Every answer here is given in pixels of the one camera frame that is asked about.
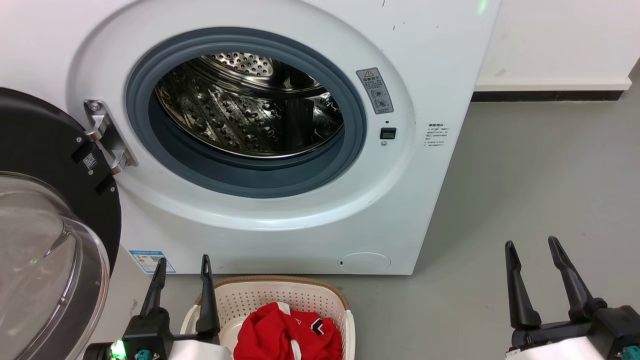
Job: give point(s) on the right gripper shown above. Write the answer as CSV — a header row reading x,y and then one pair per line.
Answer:
x,y
620,325

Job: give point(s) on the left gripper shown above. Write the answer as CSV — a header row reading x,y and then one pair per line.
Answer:
x,y
150,332

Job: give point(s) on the red garment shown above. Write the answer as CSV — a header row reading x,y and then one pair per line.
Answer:
x,y
270,335

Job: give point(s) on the cream plastic laundry basket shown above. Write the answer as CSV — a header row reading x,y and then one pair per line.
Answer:
x,y
280,295

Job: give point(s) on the stainless steel washing machine drum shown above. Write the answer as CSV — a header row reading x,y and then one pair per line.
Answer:
x,y
225,110

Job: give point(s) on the black round washer door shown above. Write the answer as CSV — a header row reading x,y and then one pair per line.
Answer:
x,y
40,130

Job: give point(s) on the blue energy label sticker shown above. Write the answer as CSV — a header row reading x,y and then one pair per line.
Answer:
x,y
145,260

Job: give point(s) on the grey rubber door gasket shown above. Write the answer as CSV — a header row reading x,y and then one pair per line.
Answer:
x,y
235,180

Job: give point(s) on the clear glass door bowl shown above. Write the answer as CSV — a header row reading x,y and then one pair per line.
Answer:
x,y
35,260

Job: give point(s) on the white QR code sticker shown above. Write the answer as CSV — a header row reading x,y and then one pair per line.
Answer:
x,y
90,161

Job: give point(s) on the silver metal door hinge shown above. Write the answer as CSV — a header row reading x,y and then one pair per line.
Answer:
x,y
107,142

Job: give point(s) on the round white filter cover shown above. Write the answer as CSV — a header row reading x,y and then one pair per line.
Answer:
x,y
364,262

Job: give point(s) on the small text label sticker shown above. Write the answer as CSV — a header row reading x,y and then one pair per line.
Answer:
x,y
436,135

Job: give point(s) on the black baseboard strip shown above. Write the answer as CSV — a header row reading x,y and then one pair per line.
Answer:
x,y
545,96

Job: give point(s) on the black door latch socket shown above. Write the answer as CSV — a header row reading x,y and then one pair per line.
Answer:
x,y
388,133

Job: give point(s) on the white front-load washing machine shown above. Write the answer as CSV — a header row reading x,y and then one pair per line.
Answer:
x,y
435,70

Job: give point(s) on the grey warning sticker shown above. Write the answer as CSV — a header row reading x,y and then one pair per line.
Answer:
x,y
375,90

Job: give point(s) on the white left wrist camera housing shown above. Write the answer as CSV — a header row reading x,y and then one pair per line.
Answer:
x,y
200,351

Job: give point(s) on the white wall ledge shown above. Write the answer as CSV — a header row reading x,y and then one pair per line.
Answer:
x,y
550,84

